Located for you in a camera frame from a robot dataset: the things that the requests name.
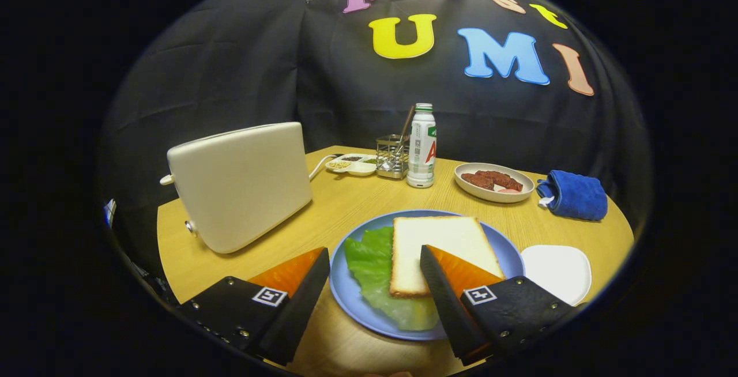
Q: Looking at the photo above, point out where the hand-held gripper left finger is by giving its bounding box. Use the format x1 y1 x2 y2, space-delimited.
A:
176 246 331 366

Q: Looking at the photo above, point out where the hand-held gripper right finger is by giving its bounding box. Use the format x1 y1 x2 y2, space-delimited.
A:
419 244 577 366

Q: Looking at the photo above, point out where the toasted bread slice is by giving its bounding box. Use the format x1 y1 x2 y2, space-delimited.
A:
389 216 506 299

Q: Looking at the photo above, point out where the green lettuce leaf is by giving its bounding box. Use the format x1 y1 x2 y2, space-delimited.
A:
344 226 442 331

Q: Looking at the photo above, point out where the blue round plate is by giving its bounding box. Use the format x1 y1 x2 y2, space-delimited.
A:
329 210 525 341

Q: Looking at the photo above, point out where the white square plate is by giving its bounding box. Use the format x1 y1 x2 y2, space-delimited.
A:
520 244 593 307

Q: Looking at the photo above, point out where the beige round plate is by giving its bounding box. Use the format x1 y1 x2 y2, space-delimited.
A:
454 162 535 203

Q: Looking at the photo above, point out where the small brown meat piece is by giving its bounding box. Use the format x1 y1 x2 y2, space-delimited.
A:
461 172 495 190

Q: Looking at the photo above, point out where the large brown meat piece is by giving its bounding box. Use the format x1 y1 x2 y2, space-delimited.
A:
476 170 524 192

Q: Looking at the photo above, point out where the cream toaster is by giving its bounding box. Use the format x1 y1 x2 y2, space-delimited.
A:
160 122 313 254

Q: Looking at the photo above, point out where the white condiment dish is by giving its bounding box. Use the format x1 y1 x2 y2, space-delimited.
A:
325 153 378 177

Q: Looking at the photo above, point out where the white drink bottle green cap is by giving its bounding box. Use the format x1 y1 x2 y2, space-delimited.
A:
406 103 437 189

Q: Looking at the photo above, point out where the blue folded towel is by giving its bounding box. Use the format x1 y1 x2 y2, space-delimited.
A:
536 170 608 221

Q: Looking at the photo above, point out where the brown chopstick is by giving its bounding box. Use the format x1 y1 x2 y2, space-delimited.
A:
400 105 416 141

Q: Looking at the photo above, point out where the black backdrop cloth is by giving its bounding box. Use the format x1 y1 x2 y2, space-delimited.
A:
98 0 655 285

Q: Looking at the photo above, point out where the white toaster cable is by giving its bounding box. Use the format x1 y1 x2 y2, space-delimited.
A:
308 153 344 180

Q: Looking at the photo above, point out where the wire utensil holder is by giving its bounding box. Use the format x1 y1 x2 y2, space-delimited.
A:
376 134 411 180

